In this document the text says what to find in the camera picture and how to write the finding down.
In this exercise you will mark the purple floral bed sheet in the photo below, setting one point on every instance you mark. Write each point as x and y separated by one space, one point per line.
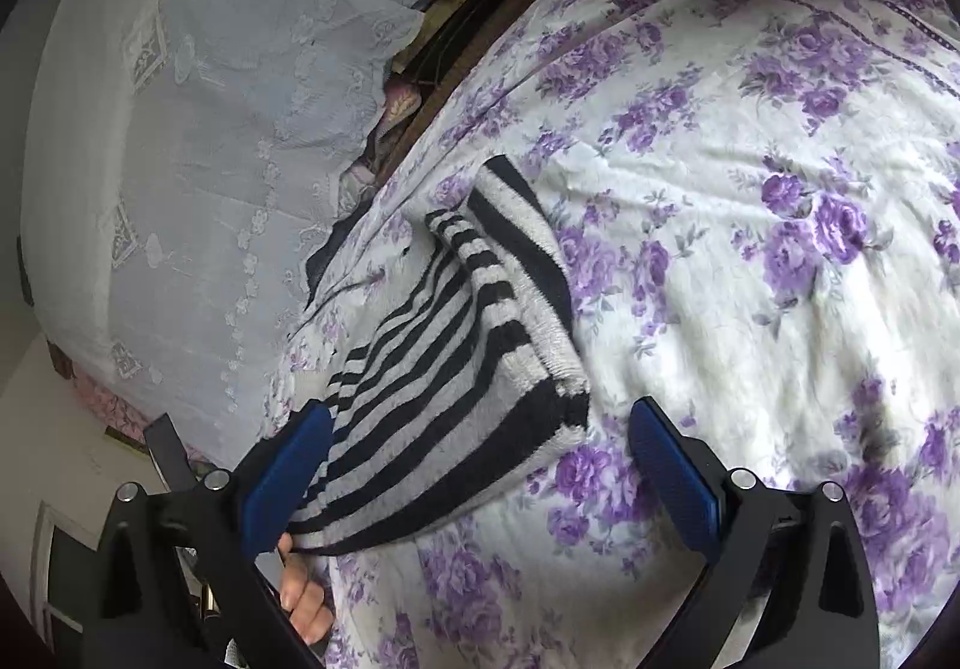
712 151

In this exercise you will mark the grey metal bar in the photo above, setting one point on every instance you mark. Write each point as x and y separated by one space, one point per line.
166 448

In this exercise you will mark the person's left hand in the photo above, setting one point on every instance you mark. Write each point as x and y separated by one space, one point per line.
304 598

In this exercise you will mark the dark blue cloth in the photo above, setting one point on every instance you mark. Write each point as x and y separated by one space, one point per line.
322 264

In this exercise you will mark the pink floral fabric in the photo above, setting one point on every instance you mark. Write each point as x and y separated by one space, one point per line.
105 406

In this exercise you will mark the white cabinet door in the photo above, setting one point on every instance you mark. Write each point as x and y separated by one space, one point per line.
67 564

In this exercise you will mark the brown wooden bed frame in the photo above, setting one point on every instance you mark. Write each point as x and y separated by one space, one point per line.
480 1

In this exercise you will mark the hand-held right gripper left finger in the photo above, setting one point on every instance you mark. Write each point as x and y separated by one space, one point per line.
289 481

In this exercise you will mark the white lace cover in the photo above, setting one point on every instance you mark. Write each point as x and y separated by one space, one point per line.
225 114

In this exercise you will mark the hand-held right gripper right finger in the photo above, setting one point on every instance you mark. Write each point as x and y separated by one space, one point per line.
675 481

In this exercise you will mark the pink patterned cloth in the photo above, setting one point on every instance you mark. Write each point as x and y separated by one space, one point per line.
397 106

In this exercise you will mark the black and white striped garment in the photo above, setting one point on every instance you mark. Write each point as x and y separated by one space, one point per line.
465 369

